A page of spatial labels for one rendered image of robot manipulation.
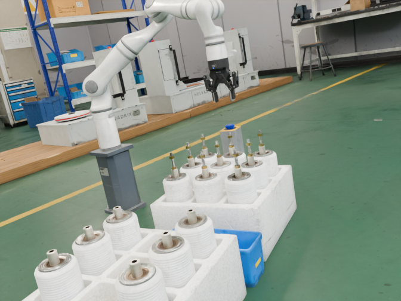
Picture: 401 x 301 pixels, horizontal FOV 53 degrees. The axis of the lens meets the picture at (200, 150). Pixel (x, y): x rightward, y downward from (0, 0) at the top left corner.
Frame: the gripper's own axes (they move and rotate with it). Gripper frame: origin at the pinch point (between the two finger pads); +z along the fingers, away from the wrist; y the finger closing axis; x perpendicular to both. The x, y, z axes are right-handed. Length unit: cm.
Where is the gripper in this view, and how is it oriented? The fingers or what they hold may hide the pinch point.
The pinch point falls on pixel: (224, 98)
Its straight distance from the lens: 147.6
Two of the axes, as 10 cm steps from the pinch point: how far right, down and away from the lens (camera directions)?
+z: 1.8, 9.5, 2.5
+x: 5.4, -3.0, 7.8
